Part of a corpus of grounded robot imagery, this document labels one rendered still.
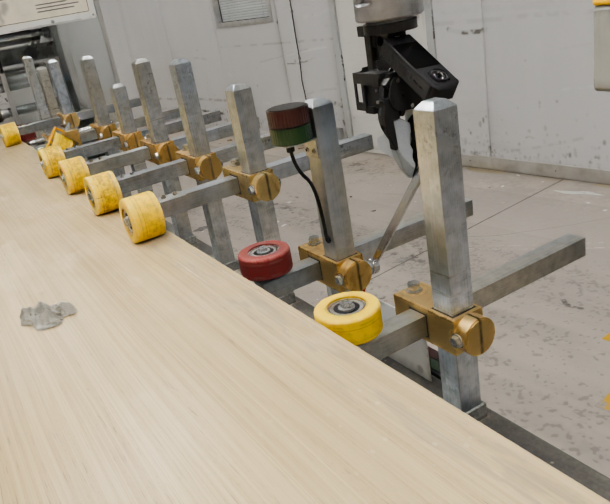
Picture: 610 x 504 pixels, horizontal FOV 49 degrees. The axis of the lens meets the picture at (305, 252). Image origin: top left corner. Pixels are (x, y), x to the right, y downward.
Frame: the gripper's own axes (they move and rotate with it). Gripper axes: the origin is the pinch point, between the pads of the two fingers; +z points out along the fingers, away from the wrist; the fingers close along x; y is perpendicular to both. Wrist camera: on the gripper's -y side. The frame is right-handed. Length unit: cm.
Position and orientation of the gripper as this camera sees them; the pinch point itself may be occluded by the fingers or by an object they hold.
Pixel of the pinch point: (414, 169)
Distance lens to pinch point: 94.8
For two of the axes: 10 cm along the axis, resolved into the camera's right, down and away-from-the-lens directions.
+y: -5.2, -2.5, 8.2
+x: -8.4, 3.3, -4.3
